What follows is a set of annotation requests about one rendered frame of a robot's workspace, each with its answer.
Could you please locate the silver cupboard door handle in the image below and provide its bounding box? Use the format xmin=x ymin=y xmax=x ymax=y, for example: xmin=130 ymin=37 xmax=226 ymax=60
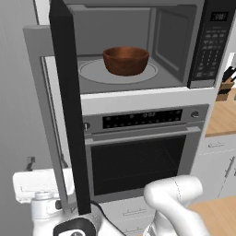
xmin=224 ymin=156 xmax=236 ymax=179

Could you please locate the black microwave door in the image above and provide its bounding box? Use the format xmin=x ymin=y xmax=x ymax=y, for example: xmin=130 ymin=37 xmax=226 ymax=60
xmin=22 ymin=0 xmax=92 ymax=216

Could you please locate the stainless steel built-in oven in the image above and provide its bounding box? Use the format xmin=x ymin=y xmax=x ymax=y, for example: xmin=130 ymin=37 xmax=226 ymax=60
xmin=80 ymin=103 xmax=210 ymax=205

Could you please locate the steel oven door handle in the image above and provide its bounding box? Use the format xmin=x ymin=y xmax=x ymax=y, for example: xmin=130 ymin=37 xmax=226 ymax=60
xmin=85 ymin=127 xmax=203 ymax=147

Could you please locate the white cupboard door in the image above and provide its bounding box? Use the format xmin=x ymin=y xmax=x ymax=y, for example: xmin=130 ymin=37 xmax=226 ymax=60
xmin=191 ymin=150 xmax=236 ymax=202

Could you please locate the white drawer front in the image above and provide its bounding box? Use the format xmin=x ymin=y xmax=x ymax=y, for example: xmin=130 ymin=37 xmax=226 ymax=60
xmin=100 ymin=196 xmax=160 ymax=236
xmin=201 ymin=134 xmax=236 ymax=156

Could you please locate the silver drawer handle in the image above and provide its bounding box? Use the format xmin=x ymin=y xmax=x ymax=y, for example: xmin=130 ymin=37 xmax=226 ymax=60
xmin=122 ymin=207 xmax=148 ymax=217
xmin=207 ymin=141 xmax=226 ymax=148

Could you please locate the wooden knife block with knives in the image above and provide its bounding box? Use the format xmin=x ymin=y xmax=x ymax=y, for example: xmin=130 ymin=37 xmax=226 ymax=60
xmin=215 ymin=65 xmax=236 ymax=102

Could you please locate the brown wooden bowl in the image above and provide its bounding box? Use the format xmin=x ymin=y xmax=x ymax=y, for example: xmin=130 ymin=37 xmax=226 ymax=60
xmin=102 ymin=46 xmax=150 ymax=77

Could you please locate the black glass oven door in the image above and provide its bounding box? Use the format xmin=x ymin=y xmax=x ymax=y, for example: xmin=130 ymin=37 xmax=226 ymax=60
xmin=85 ymin=126 xmax=204 ymax=203

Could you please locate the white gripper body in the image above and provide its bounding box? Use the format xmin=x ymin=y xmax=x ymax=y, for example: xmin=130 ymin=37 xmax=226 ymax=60
xmin=12 ymin=167 xmax=76 ymax=205

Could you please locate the grey round turntable plate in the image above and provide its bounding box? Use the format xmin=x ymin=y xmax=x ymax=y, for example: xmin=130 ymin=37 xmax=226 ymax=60
xmin=77 ymin=58 xmax=159 ymax=85

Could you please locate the black and grey microwave oven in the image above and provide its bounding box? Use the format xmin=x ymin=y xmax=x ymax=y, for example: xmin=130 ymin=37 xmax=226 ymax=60
xmin=63 ymin=0 xmax=236 ymax=95

